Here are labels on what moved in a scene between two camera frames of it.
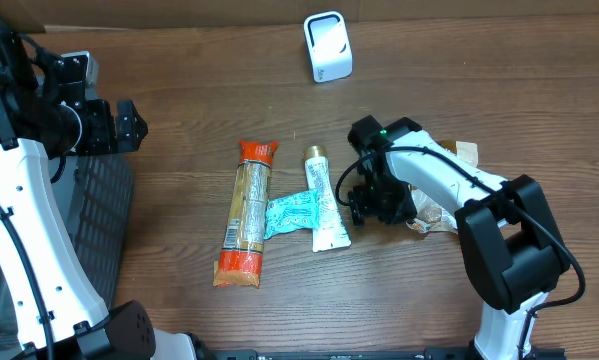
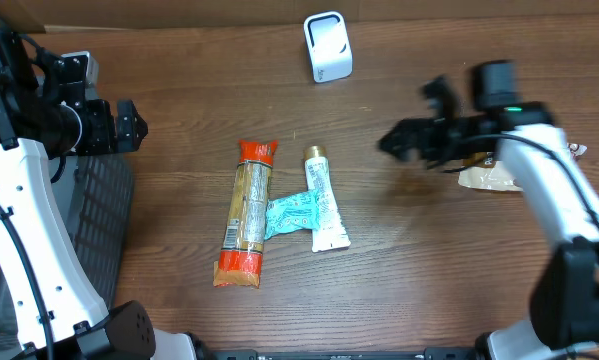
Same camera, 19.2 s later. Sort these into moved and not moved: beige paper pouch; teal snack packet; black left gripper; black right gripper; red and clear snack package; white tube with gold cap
Moved: black right gripper; beige paper pouch
Not moved: white tube with gold cap; red and clear snack package; black left gripper; teal snack packet
